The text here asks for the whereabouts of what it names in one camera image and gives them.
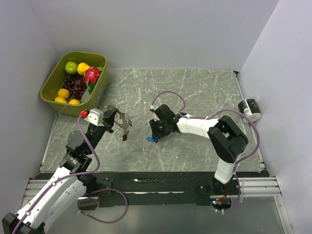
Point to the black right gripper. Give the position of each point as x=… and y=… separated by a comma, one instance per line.
x=156, y=134

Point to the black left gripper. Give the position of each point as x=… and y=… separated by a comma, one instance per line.
x=108, y=119

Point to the blue tagged key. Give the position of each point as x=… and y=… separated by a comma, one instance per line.
x=151, y=139

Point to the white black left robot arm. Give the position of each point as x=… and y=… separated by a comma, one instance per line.
x=70, y=180

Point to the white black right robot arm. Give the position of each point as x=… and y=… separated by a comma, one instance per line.
x=228, y=140

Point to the orange fruit front right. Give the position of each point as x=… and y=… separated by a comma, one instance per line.
x=74, y=102

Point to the orange fruit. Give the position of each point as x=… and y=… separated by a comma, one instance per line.
x=74, y=102
x=64, y=93

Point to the pink dragon fruit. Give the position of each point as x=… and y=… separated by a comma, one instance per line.
x=91, y=76

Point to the purple grape bunch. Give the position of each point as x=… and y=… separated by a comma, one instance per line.
x=75, y=85

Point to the olive green plastic bin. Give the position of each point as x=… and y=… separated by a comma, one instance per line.
x=55, y=82

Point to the orange fruit upper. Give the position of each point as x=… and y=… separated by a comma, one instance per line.
x=64, y=93

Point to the yellow lemon front left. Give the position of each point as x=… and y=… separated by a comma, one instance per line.
x=60, y=100

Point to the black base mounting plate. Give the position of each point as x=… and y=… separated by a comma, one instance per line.
x=157, y=188

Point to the green apple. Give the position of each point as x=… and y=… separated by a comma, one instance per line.
x=71, y=68

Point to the black white tape roll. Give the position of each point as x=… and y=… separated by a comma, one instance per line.
x=250, y=108

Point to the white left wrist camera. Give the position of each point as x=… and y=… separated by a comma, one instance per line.
x=93, y=116

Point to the aluminium rail frame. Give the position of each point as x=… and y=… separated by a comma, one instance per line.
x=256, y=187

